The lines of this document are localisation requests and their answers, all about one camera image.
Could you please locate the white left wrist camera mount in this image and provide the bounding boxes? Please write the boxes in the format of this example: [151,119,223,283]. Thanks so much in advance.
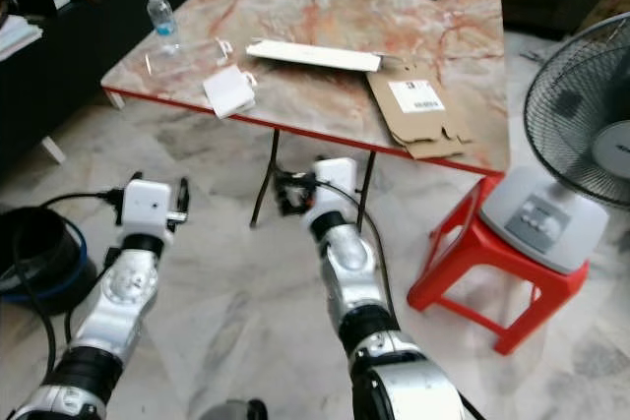
[123,179,176,235]

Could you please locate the black low console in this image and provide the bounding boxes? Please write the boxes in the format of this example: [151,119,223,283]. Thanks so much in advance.
[0,0,243,181]

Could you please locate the white paper stack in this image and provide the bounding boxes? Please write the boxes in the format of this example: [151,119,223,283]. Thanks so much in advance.
[0,15,44,60]

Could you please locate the black bucket with blue rim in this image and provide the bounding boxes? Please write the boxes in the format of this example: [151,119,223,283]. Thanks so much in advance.
[0,206,99,306]

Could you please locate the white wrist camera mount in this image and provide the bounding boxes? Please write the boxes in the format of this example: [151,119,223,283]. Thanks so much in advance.
[123,179,176,235]
[312,157,359,217]

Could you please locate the clear plastic wrapper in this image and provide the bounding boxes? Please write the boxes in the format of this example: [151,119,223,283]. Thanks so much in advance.
[145,38,234,78]

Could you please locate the flattened cardboard box with label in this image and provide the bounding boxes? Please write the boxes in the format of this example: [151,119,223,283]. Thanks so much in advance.
[366,66,476,161]

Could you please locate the grey fan with black grille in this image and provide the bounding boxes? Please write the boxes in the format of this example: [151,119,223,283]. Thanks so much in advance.
[480,12,630,275]

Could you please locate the white paper packet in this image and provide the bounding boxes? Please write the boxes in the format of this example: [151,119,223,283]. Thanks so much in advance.
[203,67,258,120]

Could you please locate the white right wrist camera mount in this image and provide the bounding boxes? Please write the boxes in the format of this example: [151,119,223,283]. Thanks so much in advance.
[312,157,359,217]

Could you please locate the clear plastic water bottle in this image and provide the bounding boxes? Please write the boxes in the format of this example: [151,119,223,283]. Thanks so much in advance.
[145,0,179,55]

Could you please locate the red-edged marble folding table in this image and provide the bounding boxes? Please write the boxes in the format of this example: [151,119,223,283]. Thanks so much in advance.
[100,0,538,230]

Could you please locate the long flat white box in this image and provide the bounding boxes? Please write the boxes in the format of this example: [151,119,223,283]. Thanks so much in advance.
[246,38,385,74]

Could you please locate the red plastic stool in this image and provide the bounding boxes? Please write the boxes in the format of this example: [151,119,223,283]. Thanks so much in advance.
[407,176,590,356]

